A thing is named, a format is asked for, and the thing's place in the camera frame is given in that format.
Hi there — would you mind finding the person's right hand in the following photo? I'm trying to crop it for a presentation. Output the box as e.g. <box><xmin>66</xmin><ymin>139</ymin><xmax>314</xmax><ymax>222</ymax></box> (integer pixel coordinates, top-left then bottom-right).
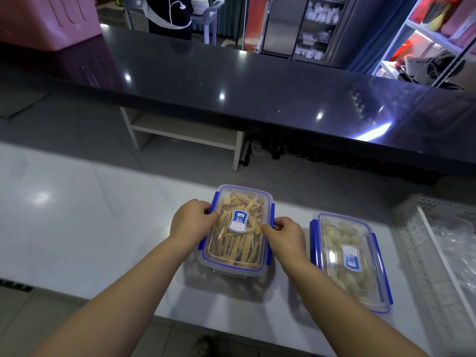
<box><xmin>259</xmin><ymin>216</ymin><xmax>308</xmax><ymax>269</ymax></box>

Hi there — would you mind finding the person's left hand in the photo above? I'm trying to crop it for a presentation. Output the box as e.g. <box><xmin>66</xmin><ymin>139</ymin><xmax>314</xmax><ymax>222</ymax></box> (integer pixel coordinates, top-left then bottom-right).
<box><xmin>170</xmin><ymin>198</ymin><xmax>221</xmax><ymax>250</ymax></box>

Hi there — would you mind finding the clear blue-clipped plastic container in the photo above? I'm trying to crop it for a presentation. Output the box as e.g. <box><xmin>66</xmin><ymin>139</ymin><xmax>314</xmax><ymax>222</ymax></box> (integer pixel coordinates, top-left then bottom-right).
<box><xmin>197</xmin><ymin>184</ymin><xmax>277</xmax><ymax>278</ymax></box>
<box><xmin>309</xmin><ymin>212</ymin><xmax>394</xmax><ymax>314</ymax></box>

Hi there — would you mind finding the pile of pale food cubes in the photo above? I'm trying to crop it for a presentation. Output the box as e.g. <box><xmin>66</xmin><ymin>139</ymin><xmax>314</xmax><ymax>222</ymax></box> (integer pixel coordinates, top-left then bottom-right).
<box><xmin>323</xmin><ymin>221</ymin><xmax>375</xmax><ymax>295</ymax></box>

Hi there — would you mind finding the bag of yellow strip snacks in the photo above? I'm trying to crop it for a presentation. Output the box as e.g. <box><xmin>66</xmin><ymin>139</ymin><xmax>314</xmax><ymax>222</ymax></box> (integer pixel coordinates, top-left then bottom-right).
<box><xmin>431</xmin><ymin>215</ymin><xmax>476</xmax><ymax>258</ymax></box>

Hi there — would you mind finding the person's left forearm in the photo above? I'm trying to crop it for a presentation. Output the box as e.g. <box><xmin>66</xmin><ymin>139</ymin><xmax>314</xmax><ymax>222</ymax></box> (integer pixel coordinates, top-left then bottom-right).
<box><xmin>32</xmin><ymin>234</ymin><xmax>195</xmax><ymax>357</ymax></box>

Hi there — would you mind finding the person's right forearm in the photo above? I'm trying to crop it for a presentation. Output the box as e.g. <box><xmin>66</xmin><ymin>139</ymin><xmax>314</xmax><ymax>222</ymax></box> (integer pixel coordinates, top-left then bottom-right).
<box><xmin>285</xmin><ymin>256</ymin><xmax>429</xmax><ymax>357</ymax></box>

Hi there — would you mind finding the white perforated shoe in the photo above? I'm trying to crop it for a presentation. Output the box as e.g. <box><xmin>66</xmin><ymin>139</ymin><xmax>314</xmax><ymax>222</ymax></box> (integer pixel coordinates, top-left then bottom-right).
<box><xmin>190</xmin><ymin>336</ymin><xmax>212</xmax><ymax>357</ymax></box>

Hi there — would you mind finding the white perforated plastic basket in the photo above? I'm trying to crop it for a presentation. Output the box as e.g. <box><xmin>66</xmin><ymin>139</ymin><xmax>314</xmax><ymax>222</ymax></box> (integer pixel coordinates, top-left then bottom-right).
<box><xmin>393</xmin><ymin>193</ymin><xmax>476</xmax><ymax>354</ymax></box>

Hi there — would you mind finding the black top bar counter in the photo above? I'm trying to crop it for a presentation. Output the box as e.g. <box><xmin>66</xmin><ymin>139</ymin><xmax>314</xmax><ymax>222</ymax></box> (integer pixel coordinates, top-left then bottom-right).
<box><xmin>0</xmin><ymin>25</ymin><xmax>476</xmax><ymax>186</ymax></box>

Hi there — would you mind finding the pale plastic serving cart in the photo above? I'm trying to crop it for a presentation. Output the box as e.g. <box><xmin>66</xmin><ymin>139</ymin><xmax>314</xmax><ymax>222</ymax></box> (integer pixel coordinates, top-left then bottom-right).
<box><xmin>190</xmin><ymin>0</ymin><xmax>226</xmax><ymax>46</ymax></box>

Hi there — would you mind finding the white flat mop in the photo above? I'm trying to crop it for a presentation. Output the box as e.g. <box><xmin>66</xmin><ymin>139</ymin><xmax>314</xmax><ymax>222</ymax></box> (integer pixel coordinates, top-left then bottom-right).
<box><xmin>254</xmin><ymin>0</ymin><xmax>275</xmax><ymax>54</ymax></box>

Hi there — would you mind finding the teal skirted table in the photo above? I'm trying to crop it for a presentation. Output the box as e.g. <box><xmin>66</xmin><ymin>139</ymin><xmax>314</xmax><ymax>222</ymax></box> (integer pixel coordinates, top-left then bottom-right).
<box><xmin>208</xmin><ymin>0</ymin><xmax>247</xmax><ymax>40</ymax></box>

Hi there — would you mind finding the red standing banner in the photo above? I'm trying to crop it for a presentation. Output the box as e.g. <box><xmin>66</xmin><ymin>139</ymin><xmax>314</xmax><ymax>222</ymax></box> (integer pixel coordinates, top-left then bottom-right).
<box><xmin>242</xmin><ymin>0</ymin><xmax>273</xmax><ymax>52</ymax></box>

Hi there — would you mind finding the stainless steel dish cabinet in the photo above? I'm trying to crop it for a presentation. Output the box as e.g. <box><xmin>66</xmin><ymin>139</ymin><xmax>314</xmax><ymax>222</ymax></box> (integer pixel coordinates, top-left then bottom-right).
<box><xmin>260</xmin><ymin>0</ymin><xmax>359</xmax><ymax>67</ymax></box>

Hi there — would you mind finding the white small appliance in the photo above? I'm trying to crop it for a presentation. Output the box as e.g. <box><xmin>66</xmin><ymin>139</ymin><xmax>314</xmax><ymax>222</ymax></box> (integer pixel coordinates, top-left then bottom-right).
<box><xmin>403</xmin><ymin>55</ymin><xmax>433</xmax><ymax>83</ymax></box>

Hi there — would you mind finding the group of white dishes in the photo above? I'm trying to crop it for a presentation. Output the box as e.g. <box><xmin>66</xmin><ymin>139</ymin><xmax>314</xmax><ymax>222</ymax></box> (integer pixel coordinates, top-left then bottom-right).
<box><xmin>294</xmin><ymin>0</ymin><xmax>341</xmax><ymax>61</ymax></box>

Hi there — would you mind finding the red bucket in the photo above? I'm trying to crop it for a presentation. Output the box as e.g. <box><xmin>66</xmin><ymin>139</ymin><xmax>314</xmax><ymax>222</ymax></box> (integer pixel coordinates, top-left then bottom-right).
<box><xmin>388</xmin><ymin>39</ymin><xmax>414</xmax><ymax>62</ymax></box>

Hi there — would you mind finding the blue curtain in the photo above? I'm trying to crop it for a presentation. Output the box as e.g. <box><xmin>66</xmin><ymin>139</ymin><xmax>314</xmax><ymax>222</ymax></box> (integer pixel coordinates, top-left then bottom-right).
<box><xmin>346</xmin><ymin>0</ymin><xmax>421</xmax><ymax>75</ymax></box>

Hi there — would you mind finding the black small appliance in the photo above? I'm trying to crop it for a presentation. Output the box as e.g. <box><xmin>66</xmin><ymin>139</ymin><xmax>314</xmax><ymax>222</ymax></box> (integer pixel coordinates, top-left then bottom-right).
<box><xmin>425</xmin><ymin>52</ymin><xmax>466</xmax><ymax>91</ymax></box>

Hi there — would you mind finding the white metal shelf rack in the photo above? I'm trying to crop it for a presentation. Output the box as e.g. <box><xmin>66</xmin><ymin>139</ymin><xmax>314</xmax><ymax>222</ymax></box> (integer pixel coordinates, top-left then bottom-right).
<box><xmin>371</xmin><ymin>0</ymin><xmax>476</xmax><ymax>90</ymax></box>

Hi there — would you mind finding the pink plastic bin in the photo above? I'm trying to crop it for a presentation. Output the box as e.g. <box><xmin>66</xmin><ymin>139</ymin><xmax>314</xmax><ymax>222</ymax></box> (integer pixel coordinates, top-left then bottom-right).
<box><xmin>0</xmin><ymin>0</ymin><xmax>103</xmax><ymax>52</ymax></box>

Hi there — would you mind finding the red gift box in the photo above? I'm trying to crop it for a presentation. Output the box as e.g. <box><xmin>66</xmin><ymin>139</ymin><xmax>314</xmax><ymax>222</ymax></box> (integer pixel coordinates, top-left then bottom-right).
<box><xmin>409</xmin><ymin>0</ymin><xmax>433</xmax><ymax>23</ymax></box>

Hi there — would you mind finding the narrow pink gift bag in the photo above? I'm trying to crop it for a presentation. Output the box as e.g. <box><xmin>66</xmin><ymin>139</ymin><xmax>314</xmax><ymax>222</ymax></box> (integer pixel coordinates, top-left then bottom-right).
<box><xmin>440</xmin><ymin>0</ymin><xmax>476</xmax><ymax>42</ymax></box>

